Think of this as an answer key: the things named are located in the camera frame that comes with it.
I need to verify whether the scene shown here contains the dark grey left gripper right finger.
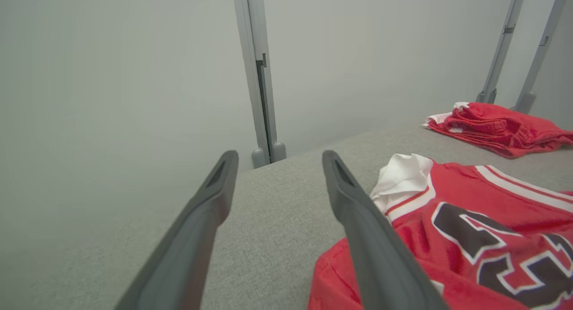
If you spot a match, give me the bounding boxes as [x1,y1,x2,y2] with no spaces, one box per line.
[322,150,448,310]

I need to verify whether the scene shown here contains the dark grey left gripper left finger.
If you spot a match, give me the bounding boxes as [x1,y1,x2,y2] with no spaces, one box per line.
[114,150,239,310]

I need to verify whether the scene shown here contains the red jersey with black number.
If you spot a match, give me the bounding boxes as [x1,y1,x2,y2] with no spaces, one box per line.
[308,153,573,310]

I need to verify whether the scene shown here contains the red shorts with white stripe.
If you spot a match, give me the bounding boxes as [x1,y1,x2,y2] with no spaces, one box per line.
[423,102,573,159]

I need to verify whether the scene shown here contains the grey double partition post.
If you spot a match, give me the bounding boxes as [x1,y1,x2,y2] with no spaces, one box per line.
[231,0,287,169]

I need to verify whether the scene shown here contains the grey corner partition post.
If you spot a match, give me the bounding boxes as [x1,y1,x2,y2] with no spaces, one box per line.
[476,0,529,104]
[513,0,573,114]

